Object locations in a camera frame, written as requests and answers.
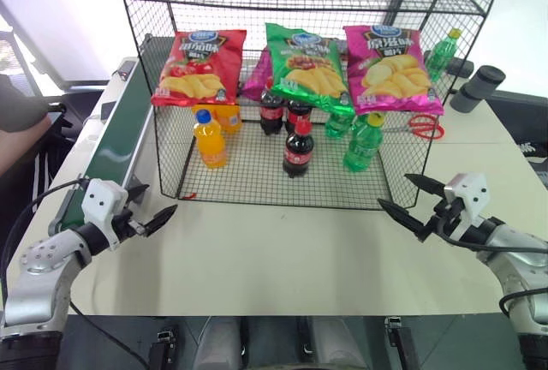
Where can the small red scrap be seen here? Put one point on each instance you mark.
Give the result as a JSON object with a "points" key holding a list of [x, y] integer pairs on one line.
{"points": [[188, 195]]}

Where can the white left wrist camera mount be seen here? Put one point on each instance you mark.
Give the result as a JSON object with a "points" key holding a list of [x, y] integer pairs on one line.
{"points": [[102, 201]]}

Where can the small black control box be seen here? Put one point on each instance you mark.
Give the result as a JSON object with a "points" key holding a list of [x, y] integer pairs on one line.
{"points": [[123, 73]]}

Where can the seated person in dark clothes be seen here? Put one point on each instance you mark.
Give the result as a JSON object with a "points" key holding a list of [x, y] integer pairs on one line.
{"points": [[21, 113]]}

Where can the cola bottle red cap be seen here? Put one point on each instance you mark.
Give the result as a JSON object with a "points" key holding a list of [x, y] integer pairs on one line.
{"points": [[297, 114], [298, 153], [271, 113]]}

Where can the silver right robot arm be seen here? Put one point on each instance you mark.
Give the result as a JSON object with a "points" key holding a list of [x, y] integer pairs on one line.
{"points": [[520, 267]]}

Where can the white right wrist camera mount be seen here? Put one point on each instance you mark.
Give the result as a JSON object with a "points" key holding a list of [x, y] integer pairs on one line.
{"points": [[468, 192]]}

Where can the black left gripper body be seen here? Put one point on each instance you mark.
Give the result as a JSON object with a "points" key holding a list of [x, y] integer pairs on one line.
{"points": [[128, 226]]}

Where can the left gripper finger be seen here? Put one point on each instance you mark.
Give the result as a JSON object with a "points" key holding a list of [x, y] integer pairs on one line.
{"points": [[160, 219], [138, 193]]}

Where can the green potato chips bag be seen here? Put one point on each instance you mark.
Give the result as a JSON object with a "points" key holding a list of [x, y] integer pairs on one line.
{"points": [[306, 66]]}

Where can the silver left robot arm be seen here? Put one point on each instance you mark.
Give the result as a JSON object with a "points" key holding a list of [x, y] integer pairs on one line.
{"points": [[38, 276]]}

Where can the magenta potato chips bag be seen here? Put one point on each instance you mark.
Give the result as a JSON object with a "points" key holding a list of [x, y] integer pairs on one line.
{"points": [[257, 76], [391, 72]]}

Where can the green conveyor belt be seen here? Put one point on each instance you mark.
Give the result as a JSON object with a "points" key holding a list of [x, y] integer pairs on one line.
{"points": [[122, 126]]}

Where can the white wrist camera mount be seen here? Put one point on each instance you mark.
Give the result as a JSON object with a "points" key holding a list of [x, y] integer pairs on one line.
{"points": [[102, 201], [468, 192]]}

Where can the green soda bottle yellow cap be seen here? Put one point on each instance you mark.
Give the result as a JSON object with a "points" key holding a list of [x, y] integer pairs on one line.
{"points": [[441, 55], [363, 145], [336, 125]]}

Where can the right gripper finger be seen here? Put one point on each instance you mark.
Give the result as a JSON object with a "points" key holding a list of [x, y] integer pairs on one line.
{"points": [[428, 185], [402, 215]]}

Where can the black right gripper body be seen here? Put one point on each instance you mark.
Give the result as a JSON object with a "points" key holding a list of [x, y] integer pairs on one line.
{"points": [[445, 218]]}

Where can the grey and black cylinder device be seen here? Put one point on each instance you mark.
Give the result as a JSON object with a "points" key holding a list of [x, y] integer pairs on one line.
{"points": [[475, 87]]}

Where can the red potato chips bag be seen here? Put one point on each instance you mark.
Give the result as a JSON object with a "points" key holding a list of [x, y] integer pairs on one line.
{"points": [[201, 66]]}

